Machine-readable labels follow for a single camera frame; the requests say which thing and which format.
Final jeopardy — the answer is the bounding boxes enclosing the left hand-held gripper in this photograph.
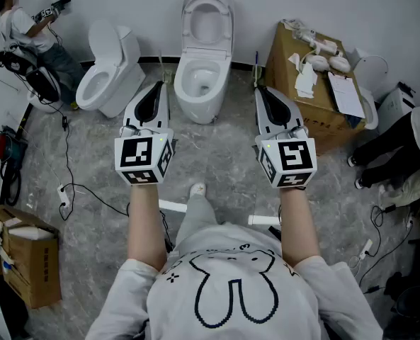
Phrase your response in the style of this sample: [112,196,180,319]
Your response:
[114,81,178,187]

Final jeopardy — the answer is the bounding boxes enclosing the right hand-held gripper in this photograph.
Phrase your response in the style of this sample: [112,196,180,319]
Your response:
[254,86,318,189]

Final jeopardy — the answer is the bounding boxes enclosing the person's right forearm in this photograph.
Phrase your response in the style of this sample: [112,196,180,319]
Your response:
[278,186,322,268]

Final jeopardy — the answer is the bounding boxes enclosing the person's left forearm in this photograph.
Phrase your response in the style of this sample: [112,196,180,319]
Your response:
[126,183,169,272]

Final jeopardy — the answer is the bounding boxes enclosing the pale green toilet brush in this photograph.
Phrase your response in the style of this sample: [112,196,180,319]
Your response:
[158,50,174,84]

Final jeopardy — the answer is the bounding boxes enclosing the white tankless toilet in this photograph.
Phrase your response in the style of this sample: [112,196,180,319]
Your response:
[173,51,232,125]

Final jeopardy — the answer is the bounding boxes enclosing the white tank toilet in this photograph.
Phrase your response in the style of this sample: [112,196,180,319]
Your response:
[75,25,147,119]

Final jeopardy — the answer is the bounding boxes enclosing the small white toilet lid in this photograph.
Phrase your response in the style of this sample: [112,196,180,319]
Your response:
[88,18,121,67]

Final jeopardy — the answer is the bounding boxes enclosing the large brown cardboard box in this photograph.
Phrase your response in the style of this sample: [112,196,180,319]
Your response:
[264,21,368,155]

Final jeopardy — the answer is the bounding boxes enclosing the white fluffy ball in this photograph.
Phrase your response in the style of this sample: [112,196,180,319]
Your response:
[307,54,331,72]
[328,55,352,74]

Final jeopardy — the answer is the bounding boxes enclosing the black clipboard with paper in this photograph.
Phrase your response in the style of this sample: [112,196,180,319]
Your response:
[327,71,366,120]

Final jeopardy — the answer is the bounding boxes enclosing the white crumpled plastic bag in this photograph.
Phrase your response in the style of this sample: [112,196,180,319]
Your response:
[283,18,305,32]

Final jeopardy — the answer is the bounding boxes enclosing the grey trousers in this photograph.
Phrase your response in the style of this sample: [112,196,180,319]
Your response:
[176,191,220,247]

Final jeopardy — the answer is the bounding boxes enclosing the white power strip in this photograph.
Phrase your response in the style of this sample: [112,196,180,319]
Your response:
[357,238,374,261]
[56,183,72,209]

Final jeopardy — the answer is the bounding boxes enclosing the teal and red machine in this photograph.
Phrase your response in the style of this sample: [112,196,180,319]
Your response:
[0,125,29,208]

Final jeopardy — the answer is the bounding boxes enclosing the white rabbit print shirt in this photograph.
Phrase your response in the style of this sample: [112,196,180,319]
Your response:
[85,223,384,340]

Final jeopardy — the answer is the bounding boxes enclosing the small open cardboard box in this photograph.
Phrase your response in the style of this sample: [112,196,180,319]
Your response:
[0,203,62,310]

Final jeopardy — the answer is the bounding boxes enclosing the blue handled toilet brush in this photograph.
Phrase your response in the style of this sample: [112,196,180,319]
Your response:
[251,50,266,89]

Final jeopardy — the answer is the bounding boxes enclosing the white sprayer with hose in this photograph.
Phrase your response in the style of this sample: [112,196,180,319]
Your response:
[293,26,345,65]

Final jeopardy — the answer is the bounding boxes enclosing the black cable with adapter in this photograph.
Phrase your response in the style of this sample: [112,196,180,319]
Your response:
[18,93,130,223]
[358,203,414,293]

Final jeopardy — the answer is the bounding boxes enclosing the white case with black handle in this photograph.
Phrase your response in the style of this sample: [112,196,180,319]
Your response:
[377,81,416,135]

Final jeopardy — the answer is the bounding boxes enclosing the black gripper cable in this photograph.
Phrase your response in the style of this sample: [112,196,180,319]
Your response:
[126,202,177,258]

